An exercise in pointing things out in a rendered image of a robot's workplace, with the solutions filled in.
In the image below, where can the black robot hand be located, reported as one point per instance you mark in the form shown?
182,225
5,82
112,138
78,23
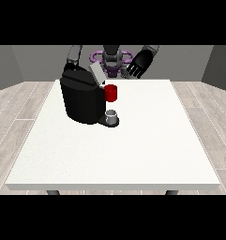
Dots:
70,66
143,62

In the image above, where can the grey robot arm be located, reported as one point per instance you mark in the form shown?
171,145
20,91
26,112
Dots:
74,54
150,48

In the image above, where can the pale grey machine lid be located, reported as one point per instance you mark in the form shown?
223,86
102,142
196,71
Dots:
97,72

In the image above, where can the black coffee machine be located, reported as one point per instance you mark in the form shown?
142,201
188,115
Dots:
81,100

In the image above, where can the red pod holder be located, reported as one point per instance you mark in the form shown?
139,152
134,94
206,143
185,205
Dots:
111,92

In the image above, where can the grey robot trunk purple rings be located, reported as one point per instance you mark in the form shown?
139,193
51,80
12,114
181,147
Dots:
112,61

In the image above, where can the small grey cup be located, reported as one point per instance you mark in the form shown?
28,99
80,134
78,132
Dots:
111,116

